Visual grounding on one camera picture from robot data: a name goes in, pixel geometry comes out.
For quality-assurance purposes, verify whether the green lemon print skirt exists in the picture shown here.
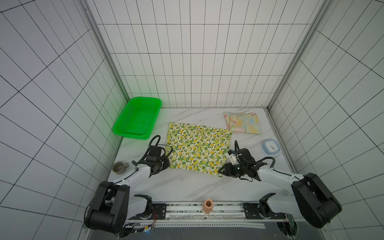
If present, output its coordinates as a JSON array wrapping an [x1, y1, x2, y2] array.
[[166, 122, 232, 178]]

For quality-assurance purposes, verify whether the pastel floral skirt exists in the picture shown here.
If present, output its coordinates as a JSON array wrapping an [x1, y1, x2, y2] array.
[[224, 112, 262, 135]]

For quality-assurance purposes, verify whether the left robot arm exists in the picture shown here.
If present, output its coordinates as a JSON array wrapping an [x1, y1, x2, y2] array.
[[84, 145, 174, 234]]

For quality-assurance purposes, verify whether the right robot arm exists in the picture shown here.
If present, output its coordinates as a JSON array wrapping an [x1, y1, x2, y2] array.
[[219, 149, 342, 229]]

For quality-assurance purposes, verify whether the blue rimmed container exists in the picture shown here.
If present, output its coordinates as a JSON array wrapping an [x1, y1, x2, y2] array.
[[262, 139, 282, 157]]

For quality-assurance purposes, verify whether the grey ceramic mug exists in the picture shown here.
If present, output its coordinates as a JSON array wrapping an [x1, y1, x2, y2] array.
[[112, 162, 129, 175]]

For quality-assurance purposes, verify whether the green plastic basket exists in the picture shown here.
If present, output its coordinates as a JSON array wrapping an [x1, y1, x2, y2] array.
[[113, 97, 162, 140]]

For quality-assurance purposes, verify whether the left electronics board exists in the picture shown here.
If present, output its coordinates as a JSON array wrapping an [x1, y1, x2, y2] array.
[[115, 222, 152, 238]]

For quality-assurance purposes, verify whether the electronics board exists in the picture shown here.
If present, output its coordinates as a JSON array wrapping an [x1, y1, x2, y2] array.
[[115, 222, 152, 238], [277, 215, 298, 239]]

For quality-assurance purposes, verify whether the right electronics board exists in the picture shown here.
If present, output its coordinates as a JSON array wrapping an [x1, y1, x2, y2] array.
[[277, 215, 298, 239]]

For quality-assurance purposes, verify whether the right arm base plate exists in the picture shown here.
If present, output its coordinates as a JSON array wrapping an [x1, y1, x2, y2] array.
[[243, 203, 286, 220]]

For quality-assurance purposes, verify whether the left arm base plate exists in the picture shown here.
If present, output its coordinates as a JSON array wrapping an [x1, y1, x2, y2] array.
[[148, 204, 167, 221]]

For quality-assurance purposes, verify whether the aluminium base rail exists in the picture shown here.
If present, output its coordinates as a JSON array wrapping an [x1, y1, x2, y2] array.
[[124, 202, 305, 229]]

